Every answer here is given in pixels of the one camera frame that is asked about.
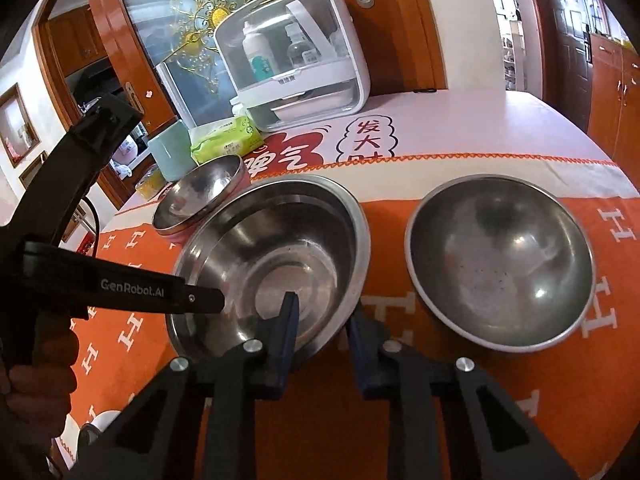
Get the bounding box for foil container with yellow contents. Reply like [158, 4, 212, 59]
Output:
[134, 164, 166, 201]

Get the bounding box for orange patterned blanket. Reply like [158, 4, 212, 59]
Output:
[65, 195, 640, 480]

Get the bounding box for person's left hand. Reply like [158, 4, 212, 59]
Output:
[0, 330, 81, 466]

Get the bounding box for dark wooden door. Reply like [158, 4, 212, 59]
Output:
[530, 0, 598, 121]

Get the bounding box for green tissue pack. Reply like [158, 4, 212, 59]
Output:
[189, 114, 265, 166]

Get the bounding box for pink steel-lined bowl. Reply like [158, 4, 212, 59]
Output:
[151, 155, 247, 237]

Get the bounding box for white bottle with teal label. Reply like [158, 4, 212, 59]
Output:
[242, 21, 280, 82]

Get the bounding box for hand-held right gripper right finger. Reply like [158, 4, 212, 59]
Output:
[347, 304, 585, 480]

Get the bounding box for glass door with gold ornament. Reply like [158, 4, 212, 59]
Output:
[110, 0, 351, 126]

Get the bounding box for mint green jar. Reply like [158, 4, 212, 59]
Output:
[146, 120, 198, 183]

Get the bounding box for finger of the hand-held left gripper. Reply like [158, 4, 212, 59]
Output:
[22, 241, 226, 319]

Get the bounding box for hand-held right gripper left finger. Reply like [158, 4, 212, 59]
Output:
[70, 291, 301, 480]

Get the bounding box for white sterilizer box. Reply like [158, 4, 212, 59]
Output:
[214, 0, 372, 133]

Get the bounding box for wooden picture frame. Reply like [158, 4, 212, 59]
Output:
[0, 84, 41, 170]

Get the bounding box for black cable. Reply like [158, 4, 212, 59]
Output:
[60, 195, 101, 261]

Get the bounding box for stainless steel bowl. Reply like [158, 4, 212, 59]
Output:
[404, 175, 597, 353]

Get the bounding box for white red printed table cover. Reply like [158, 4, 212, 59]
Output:
[100, 87, 631, 241]

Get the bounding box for brown steel-lined bowl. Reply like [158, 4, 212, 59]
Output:
[165, 174, 372, 367]

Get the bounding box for wooden cabinets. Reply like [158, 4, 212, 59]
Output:
[587, 30, 640, 176]

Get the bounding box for clear plastic bottle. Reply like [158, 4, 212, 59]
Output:
[285, 24, 321, 68]

